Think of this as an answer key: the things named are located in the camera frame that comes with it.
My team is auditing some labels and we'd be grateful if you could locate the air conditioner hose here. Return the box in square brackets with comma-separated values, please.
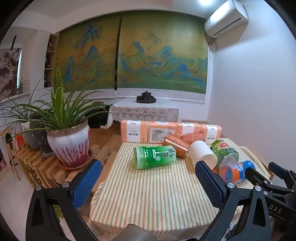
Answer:
[207, 37, 218, 53]

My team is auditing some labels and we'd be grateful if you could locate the ink branch wall scroll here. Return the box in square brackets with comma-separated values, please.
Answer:
[0, 47, 22, 98]

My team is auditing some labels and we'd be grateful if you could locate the green tea bottle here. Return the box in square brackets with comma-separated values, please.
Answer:
[132, 146, 177, 170]

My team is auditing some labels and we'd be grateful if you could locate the wooden slatted bench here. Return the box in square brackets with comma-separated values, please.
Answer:
[11, 133, 125, 193]

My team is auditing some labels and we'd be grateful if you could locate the potted plant white purple pot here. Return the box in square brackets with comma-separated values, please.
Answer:
[9, 67, 114, 167]

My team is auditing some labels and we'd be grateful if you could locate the orange and blue bottle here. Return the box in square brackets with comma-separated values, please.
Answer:
[218, 160, 257, 184]

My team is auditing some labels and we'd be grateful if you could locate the pink plant saucer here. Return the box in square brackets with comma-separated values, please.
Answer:
[58, 149, 95, 171]

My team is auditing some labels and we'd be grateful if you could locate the wooden wall shelf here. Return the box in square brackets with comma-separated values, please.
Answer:
[44, 32, 60, 90]

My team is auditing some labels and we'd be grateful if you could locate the table with lace cloth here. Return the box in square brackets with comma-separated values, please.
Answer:
[107, 98, 182, 123]

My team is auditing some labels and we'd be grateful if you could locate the dark tea tray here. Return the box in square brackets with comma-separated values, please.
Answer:
[135, 96, 157, 104]

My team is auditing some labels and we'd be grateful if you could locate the orange patterned tissue packet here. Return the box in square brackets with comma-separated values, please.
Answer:
[163, 133, 192, 159]

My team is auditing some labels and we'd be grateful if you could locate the orange cylindrical can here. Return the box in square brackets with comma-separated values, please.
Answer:
[181, 132, 206, 143]

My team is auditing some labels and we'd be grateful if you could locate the striped tablecloth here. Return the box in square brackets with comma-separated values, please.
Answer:
[89, 138, 271, 241]

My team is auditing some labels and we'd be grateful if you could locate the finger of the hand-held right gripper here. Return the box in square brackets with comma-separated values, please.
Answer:
[245, 167, 273, 189]
[268, 162, 296, 193]

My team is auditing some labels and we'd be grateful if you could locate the potted plant grey speckled pot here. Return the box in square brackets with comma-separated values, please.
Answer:
[0, 76, 55, 154]

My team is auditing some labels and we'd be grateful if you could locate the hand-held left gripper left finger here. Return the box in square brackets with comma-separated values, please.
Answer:
[26, 159, 102, 241]

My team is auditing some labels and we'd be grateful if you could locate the small potted plant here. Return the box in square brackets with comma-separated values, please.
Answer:
[17, 77, 29, 94]

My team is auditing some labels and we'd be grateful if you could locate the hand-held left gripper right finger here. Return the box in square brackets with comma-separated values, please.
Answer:
[195, 160, 274, 241]

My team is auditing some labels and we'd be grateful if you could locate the clear bottle green red label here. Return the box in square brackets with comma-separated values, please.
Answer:
[210, 139, 239, 171]

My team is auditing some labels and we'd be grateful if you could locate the white paper cup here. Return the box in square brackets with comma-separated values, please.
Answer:
[189, 140, 218, 168]

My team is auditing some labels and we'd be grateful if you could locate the large orange tissue pack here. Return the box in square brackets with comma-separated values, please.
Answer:
[147, 121, 178, 143]
[120, 120, 149, 143]
[177, 122, 201, 135]
[199, 124, 222, 140]

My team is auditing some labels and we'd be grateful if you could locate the landscape painting roller blind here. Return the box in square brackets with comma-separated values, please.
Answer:
[54, 17, 122, 93]
[114, 10, 208, 102]

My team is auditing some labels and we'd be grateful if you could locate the white air conditioner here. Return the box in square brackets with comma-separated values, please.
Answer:
[205, 0, 249, 39]

